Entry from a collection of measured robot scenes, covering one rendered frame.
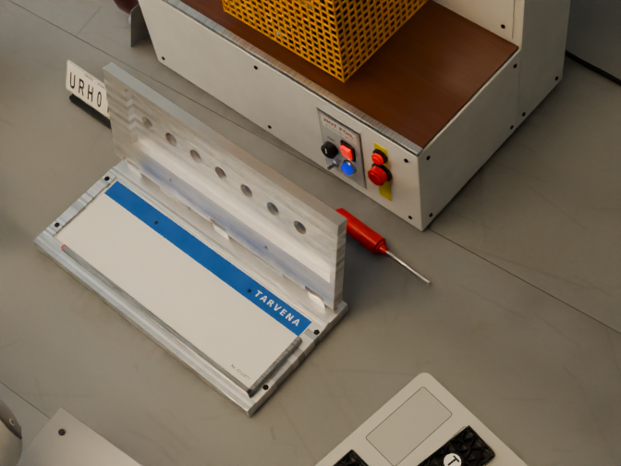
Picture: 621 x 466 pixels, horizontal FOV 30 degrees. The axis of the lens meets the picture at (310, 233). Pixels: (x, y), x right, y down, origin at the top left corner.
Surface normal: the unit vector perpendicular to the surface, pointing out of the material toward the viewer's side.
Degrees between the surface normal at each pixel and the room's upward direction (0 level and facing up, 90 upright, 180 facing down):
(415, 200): 90
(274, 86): 90
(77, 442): 3
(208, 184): 79
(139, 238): 0
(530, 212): 0
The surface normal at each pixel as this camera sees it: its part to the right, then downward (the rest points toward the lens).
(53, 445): -0.15, -0.49
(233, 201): -0.66, 0.56
